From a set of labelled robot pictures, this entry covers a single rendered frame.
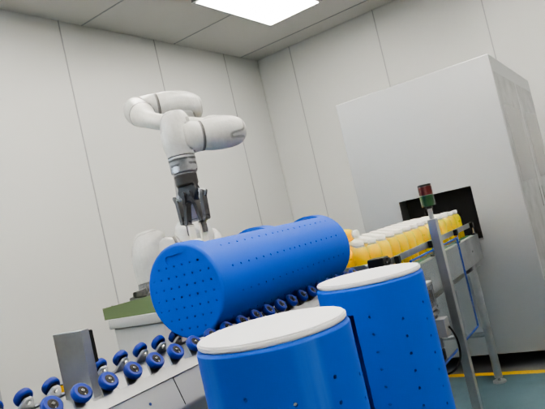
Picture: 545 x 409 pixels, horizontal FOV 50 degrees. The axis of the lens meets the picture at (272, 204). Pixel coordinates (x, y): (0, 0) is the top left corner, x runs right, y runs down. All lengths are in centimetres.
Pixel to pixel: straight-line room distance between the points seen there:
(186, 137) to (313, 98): 545
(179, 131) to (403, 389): 103
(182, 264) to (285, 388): 84
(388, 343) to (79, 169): 406
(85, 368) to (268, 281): 67
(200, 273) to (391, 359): 59
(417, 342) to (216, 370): 64
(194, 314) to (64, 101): 379
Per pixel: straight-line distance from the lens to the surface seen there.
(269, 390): 98
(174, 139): 192
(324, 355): 99
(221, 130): 196
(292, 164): 744
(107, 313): 258
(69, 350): 147
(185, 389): 154
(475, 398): 287
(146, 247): 249
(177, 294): 178
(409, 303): 149
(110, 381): 140
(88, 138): 537
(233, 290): 171
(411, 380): 151
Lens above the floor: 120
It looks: 3 degrees up
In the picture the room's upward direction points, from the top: 13 degrees counter-clockwise
